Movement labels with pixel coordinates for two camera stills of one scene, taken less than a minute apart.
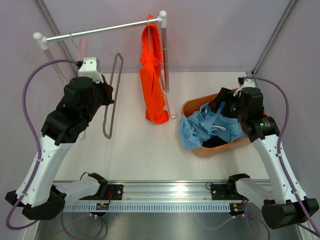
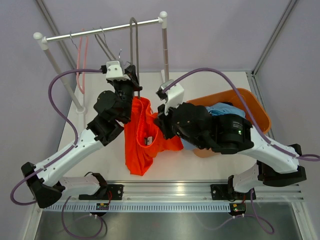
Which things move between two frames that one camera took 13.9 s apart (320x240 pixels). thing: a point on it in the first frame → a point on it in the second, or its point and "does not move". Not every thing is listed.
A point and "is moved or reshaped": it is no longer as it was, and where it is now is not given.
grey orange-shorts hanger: (149, 37) → (131, 43)
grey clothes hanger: (115, 105) is moved or reshaped
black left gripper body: (102, 97) → (124, 91)
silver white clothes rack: (42, 42) does not move
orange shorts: (155, 104) → (143, 139)
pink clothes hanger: (79, 50) does not move
